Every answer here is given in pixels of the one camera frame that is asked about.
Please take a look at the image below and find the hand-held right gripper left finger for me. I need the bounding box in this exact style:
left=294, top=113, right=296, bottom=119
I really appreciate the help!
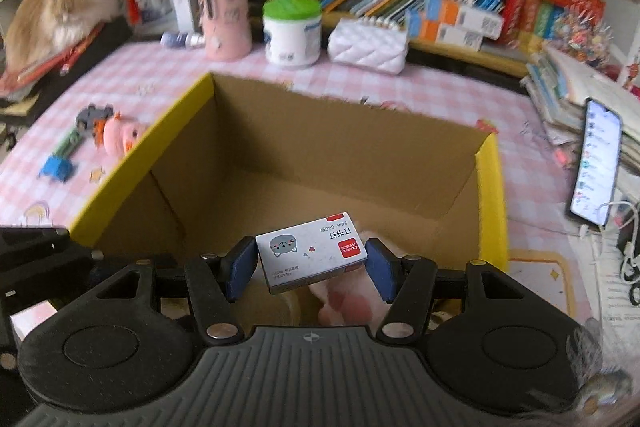
left=94, top=236, right=259, bottom=349

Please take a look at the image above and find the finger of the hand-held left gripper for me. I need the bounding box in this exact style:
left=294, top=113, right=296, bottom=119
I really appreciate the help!
left=0, top=226, right=104, bottom=279

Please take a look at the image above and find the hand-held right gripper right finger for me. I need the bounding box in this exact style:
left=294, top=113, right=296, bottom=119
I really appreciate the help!
left=365, top=237, right=532, bottom=349

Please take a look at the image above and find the large pink plush toy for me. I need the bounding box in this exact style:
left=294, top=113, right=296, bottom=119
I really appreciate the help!
left=306, top=231, right=402, bottom=329

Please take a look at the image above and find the white staple box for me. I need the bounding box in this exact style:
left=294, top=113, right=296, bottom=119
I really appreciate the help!
left=255, top=212, right=367, bottom=296

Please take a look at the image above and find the green blue toy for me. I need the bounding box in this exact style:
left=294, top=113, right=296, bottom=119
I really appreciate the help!
left=39, top=127, right=85, bottom=184

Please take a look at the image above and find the yellow cardboard box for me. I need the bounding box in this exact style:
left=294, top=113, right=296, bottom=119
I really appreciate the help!
left=70, top=72, right=511, bottom=330

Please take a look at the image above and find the small pink plush duck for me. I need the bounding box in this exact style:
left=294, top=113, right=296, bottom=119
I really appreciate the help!
left=95, top=112, right=149, bottom=156

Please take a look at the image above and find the person's right forearm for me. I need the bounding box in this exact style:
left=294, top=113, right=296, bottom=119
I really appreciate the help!
left=570, top=317, right=637, bottom=414

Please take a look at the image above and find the grey toy car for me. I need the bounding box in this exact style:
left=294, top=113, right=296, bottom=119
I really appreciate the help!
left=76, top=104, right=115, bottom=130

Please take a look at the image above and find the white quilted handbag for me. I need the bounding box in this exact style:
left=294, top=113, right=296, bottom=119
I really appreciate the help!
left=327, top=17, right=408, bottom=74

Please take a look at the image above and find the orange fluffy cat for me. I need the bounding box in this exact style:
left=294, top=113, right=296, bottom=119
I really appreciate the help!
left=5, top=0, right=126, bottom=76

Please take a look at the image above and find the small spray bottle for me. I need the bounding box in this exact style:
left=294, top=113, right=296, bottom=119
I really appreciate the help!
left=160, top=32, right=206, bottom=50

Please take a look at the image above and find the white jar green lid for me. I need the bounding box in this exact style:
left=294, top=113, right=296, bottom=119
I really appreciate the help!
left=262, top=0, right=322, bottom=69

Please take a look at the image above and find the smartphone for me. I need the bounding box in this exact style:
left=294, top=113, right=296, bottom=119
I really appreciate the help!
left=566, top=98, right=623, bottom=228

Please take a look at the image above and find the orange blue white carton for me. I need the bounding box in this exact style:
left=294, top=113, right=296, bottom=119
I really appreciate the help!
left=406, top=0, right=505, bottom=40
left=419, top=22, right=484, bottom=52

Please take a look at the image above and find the stack of paper booklets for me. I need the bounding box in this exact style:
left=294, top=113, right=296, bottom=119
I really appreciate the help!
left=520, top=47, right=640, bottom=148

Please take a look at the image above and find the pink humidifier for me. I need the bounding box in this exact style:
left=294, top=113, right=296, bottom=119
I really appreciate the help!
left=195, top=0, right=252, bottom=61

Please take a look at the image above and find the colourful spiky ornament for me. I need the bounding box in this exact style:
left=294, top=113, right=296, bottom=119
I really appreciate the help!
left=550, top=9, right=614, bottom=66

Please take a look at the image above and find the red boxed book set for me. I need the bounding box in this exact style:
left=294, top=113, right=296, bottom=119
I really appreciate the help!
left=502, top=0, right=606, bottom=52

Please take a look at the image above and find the white charging cable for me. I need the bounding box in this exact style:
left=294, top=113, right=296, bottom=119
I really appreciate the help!
left=582, top=201, right=640, bottom=284

